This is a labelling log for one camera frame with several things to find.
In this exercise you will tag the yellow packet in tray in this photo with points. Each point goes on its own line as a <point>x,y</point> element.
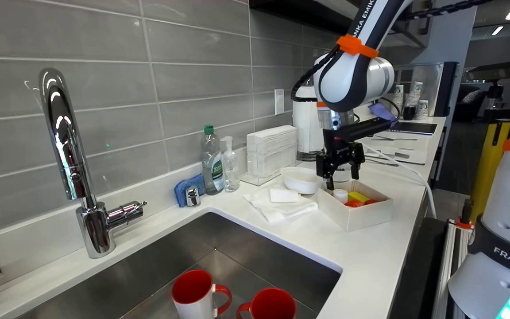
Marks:
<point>357,195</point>

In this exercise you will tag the white cloth on counter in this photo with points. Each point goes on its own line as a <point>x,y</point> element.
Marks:
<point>277,204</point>

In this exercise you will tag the white bowl near napkins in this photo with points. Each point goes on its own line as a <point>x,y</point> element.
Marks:
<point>305,181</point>

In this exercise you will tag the orange packet in tray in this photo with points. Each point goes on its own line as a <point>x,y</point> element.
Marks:
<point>360,204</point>

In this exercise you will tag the yellow post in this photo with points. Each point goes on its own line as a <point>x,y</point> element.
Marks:
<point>491,152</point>

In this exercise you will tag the red white mug left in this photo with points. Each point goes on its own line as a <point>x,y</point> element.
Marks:
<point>197,296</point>

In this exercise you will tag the white paper towel roll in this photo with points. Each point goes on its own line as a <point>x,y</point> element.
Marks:
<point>305,119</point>

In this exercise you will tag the chrome kitchen faucet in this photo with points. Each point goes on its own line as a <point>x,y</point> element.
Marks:
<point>96,220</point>

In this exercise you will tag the white napkin stack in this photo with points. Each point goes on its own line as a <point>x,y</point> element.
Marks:
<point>268,151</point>

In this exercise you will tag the small white creamer cup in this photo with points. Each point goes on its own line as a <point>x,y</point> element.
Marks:
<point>341,195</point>

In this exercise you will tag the clear pump soap bottle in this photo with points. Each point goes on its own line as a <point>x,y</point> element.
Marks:
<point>231,165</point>

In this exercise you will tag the red white mug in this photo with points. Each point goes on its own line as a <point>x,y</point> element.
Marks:
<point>197,296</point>
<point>268,303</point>

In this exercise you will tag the purple lid open container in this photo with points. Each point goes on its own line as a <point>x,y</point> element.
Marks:
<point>383,112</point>

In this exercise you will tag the red white mug right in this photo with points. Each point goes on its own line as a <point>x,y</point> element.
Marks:
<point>268,303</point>

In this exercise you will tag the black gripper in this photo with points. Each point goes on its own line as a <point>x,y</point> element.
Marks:
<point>343,145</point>

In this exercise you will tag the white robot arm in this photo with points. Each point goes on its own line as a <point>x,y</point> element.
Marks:
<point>348,76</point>

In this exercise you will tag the blue sponge holder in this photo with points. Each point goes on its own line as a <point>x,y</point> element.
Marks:
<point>189,191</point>

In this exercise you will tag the green cap dish soap bottle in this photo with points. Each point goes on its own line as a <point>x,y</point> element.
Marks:
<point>212,161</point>

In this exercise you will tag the white square tray box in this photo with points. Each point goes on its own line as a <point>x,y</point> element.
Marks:
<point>355,218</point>

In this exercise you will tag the wall power outlet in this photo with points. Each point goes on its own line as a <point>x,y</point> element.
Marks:
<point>279,101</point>

